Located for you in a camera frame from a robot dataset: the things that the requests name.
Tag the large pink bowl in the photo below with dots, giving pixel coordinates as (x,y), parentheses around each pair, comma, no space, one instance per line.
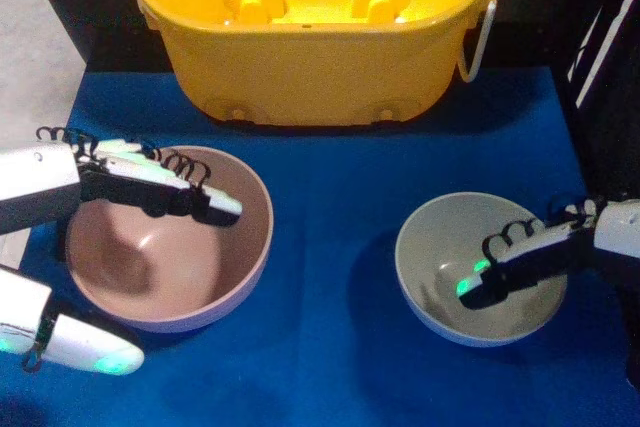
(175,272)

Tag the blue table cloth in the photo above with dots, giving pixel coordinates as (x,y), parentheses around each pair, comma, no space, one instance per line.
(325,372)

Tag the yellow plastic bucket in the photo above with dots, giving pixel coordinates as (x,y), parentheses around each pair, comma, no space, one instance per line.
(310,62)

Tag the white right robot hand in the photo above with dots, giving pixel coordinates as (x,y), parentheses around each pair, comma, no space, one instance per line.
(540,252)

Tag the black stand with white stripes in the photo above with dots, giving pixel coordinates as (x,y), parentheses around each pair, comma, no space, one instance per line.
(605,147)

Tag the small grey bowl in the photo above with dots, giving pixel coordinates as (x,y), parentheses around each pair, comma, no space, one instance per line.
(435,247)

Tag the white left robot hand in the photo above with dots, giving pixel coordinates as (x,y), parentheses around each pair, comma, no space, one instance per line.
(40,182)

